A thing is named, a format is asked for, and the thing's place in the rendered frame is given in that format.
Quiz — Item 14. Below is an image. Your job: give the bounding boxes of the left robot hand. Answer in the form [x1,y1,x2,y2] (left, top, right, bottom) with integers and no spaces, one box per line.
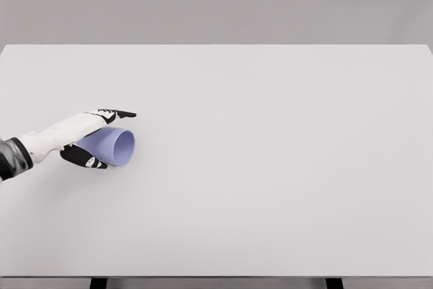
[50,108,137,170]

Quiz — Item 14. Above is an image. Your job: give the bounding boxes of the lavender plastic cup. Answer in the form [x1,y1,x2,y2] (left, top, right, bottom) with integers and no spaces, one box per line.
[75,126,136,166]

